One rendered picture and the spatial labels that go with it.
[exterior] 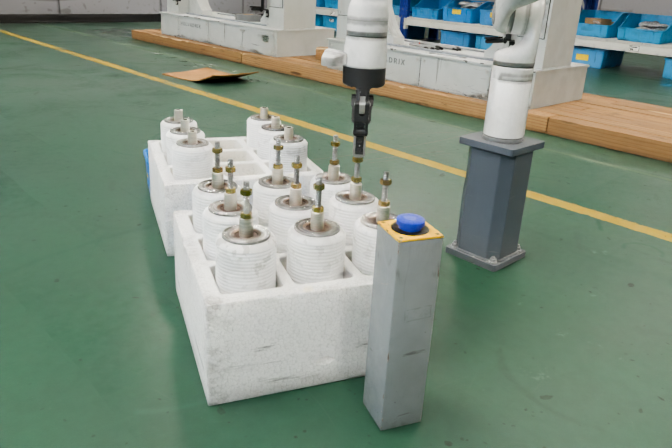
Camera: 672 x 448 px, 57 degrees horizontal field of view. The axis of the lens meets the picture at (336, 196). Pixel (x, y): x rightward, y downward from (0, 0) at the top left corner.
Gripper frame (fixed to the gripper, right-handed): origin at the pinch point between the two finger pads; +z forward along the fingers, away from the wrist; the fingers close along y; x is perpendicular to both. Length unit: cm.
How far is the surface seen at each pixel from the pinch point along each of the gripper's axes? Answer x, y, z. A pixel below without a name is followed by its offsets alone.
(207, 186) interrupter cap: 28.1, 0.8, 10.2
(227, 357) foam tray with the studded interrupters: 18.1, -29.1, 27.0
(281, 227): 12.7, -9.0, 13.5
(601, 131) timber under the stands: -106, 156, 29
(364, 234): -1.7, -14.5, 11.4
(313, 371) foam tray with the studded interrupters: 5.2, -23.5, 32.5
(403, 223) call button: -6.5, -30.0, 2.8
